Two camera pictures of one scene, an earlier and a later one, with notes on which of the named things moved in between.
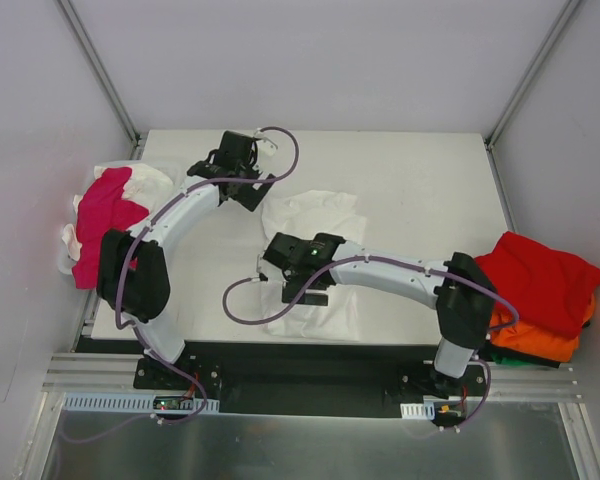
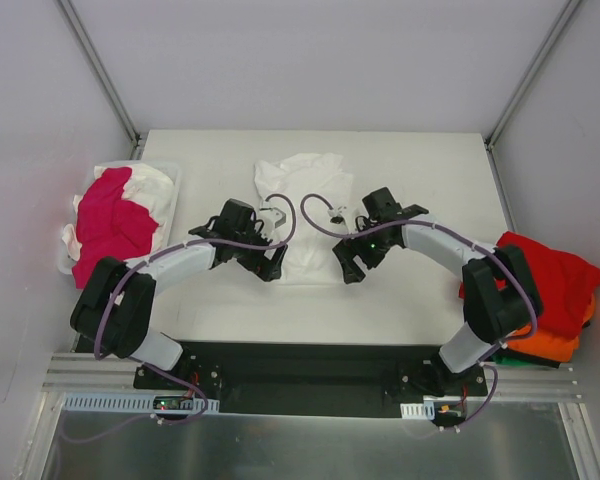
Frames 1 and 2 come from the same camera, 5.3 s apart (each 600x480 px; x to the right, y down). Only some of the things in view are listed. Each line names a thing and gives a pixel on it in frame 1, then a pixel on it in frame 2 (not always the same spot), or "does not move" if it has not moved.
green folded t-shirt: (503, 360) does not move
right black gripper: (303, 293) → (355, 253)
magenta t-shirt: (102, 207) does not move
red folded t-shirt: (550, 289) does not move
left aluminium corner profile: (138, 140) does not move
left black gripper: (253, 191) → (262, 257)
